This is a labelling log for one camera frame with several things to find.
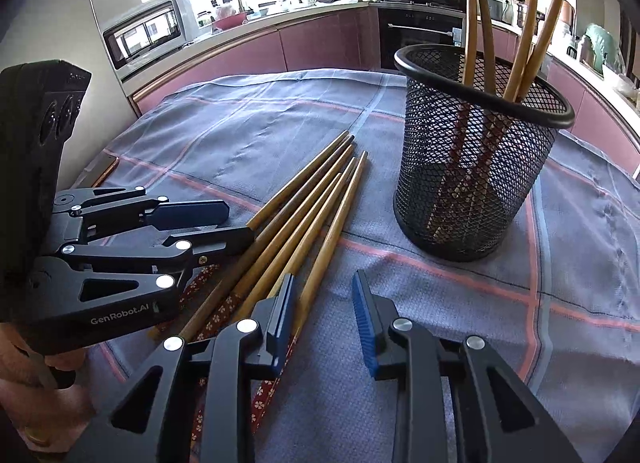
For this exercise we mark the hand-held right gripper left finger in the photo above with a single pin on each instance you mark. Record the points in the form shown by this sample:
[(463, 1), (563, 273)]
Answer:
[(282, 315)]

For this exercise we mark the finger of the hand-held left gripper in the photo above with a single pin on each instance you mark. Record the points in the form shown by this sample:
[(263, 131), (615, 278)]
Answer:
[(192, 215), (225, 240)]

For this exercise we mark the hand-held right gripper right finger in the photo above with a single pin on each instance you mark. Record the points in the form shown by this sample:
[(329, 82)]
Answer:
[(365, 318)]

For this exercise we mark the black mesh utensil holder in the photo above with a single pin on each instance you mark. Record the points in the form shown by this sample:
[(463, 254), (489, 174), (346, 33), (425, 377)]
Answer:
[(525, 183)]

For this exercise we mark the person's left hand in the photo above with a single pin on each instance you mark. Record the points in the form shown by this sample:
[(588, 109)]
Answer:
[(50, 410)]

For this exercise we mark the blue checked tablecloth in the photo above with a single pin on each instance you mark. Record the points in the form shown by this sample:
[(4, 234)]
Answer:
[(250, 118)]

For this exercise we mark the grey refrigerator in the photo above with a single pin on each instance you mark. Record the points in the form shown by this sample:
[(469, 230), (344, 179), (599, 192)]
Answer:
[(60, 8)]

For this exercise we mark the silver microwave oven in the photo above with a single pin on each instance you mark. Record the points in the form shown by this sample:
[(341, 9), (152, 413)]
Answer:
[(145, 38)]

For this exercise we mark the pink bowl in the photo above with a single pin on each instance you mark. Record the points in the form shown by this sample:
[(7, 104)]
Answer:
[(229, 22)]

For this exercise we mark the pink base cabinets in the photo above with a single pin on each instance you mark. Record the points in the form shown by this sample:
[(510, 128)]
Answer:
[(310, 45), (590, 108)]

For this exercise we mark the white countertop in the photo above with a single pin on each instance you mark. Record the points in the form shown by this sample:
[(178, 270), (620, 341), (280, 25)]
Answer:
[(310, 12)]

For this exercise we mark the black built-in oven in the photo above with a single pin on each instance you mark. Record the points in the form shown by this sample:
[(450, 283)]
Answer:
[(415, 43)]

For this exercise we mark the green kitchen appliance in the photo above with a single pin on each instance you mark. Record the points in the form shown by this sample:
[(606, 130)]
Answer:
[(602, 48)]

